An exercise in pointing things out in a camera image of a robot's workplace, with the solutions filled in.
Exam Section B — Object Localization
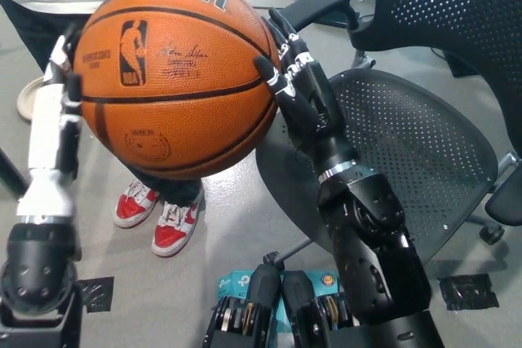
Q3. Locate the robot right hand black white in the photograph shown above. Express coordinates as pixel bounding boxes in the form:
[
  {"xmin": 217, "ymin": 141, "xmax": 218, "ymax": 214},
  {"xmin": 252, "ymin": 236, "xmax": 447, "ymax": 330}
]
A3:
[{"xmin": 252, "ymin": 7, "xmax": 361, "ymax": 181}]

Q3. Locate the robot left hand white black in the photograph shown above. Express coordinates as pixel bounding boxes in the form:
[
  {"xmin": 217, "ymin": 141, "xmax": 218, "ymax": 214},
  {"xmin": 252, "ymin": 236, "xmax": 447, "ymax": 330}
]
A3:
[{"xmin": 15, "ymin": 24, "xmax": 85, "ymax": 225}]

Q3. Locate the orange Wilson NBA basketball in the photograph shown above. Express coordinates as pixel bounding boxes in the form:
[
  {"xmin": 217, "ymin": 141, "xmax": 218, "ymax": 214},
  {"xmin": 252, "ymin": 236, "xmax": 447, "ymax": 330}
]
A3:
[{"xmin": 73, "ymin": 0, "xmax": 282, "ymax": 181}]

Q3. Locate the black perforated office chair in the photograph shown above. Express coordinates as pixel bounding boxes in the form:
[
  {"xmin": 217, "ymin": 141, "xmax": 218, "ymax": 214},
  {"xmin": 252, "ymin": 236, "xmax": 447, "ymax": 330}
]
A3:
[{"xmin": 254, "ymin": 0, "xmax": 522, "ymax": 274}]

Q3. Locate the beige paper plate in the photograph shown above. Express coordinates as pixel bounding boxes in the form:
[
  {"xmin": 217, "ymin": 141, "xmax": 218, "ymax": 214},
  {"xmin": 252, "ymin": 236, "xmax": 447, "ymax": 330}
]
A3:
[{"xmin": 16, "ymin": 77, "xmax": 46, "ymax": 123}]

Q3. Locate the black metal table leg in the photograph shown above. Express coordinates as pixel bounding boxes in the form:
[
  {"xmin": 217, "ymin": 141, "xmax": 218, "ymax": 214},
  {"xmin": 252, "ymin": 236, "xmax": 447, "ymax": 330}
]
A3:
[{"xmin": 0, "ymin": 146, "xmax": 32, "ymax": 198}]

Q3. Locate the red and white sneaker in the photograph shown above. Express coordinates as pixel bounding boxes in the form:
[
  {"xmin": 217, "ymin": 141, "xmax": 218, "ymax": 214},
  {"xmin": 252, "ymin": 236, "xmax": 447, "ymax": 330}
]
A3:
[
  {"xmin": 150, "ymin": 188, "xmax": 204, "ymax": 258},
  {"xmin": 113, "ymin": 178, "xmax": 161, "ymax": 229}
]

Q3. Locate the black box on floor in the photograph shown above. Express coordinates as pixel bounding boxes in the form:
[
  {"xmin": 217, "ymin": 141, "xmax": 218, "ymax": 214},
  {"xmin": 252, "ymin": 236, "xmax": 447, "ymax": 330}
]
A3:
[{"xmin": 442, "ymin": 50, "xmax": 490, "ymax": 79}]

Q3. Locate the black tape patch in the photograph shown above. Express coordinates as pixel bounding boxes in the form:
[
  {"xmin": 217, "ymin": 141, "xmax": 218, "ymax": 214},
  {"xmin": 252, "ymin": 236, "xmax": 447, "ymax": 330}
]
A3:
[
  {"xmin": 436, "ymin": 273, "xmax": 499, "ymax": 311},
  {"xmin": 77, "ymin": 277, "xmax": 115, "ymax": 313}
]

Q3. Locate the teal TP-Link box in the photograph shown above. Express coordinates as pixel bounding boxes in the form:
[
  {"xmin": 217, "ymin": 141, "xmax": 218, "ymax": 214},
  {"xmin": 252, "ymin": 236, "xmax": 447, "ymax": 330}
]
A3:
[{"xmin": 215, "ymin": 269, "xmax": 342, "ymax": 348}]

